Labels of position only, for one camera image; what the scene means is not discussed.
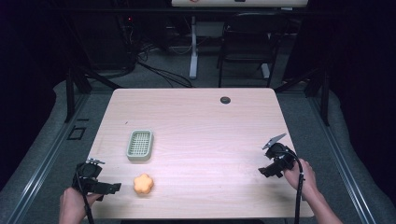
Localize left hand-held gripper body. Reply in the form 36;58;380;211
71;157;106;192

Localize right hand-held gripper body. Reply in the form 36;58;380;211
262;133;297;173

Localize orange flower-shaped soap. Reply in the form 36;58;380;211
133;173;155;196

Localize green soap dish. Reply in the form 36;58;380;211
125;129;154;162

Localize person's right hand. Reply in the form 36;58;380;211
283;158;319;201

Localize person's left hand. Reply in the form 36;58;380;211
58;186;103;224

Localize black chair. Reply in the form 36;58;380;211
216;11;289;89

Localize dark computer tower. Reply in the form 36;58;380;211
76;12;138;71

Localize white desk leg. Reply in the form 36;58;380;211
188;15;200;80

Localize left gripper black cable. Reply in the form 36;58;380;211
76;169;96;224

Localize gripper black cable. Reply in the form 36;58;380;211
76;169;96;224
279;150;305;224

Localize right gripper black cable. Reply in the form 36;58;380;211
279;150;305;224

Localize black metal frame stand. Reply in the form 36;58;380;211
273;60;332;127
63;60;123;124

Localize black floor cables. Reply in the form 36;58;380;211
118;15;194;89

